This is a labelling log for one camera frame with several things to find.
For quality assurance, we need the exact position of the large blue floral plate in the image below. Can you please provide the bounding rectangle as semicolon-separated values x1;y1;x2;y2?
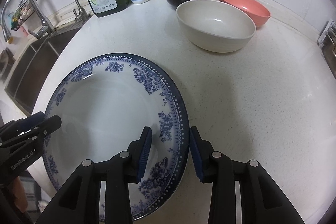
43;53;189;220

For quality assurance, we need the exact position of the cream white bowl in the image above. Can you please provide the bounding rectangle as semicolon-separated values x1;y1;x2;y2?
176;0;256;53

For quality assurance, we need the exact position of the tall chrome kitchen faucet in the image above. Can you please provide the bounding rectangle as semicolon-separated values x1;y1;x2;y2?
1;0;56;44

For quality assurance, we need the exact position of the stainless steel sink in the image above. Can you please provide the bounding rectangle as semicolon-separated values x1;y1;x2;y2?
5;22;84;116

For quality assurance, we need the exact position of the white pot rack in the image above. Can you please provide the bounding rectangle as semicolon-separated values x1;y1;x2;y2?
317;19;335;48

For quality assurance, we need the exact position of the pink bowl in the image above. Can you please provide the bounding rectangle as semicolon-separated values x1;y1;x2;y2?
219;0;271;28

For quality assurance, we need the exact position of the wire sponge basket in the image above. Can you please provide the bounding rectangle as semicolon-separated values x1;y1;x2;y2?
11;0;35;31

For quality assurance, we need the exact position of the steel pan with handle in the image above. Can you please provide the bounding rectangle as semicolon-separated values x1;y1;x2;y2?
322;28;336;76

